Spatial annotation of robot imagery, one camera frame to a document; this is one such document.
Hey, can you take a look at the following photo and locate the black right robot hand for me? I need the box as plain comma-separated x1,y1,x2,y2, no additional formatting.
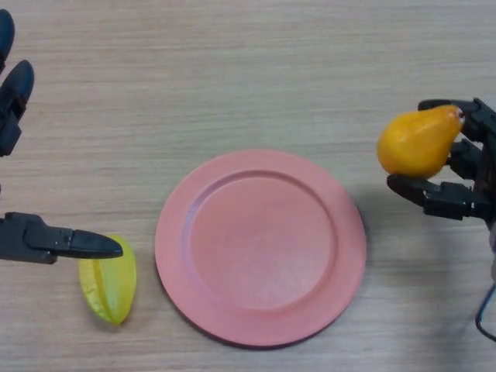
386,98,496,233

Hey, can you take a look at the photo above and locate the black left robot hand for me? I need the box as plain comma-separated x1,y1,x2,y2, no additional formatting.
0,8,124,264

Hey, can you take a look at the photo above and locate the yellow pear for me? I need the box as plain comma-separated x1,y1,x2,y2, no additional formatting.
377,105,466,180

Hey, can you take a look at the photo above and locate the pink round plate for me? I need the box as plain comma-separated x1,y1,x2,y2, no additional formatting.
154,149,367,347

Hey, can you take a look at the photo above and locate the yellow starfruit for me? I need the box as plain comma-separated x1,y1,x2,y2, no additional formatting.
78,234,137,326

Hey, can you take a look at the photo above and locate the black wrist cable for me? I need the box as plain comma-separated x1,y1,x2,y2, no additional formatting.
474,284,496,343

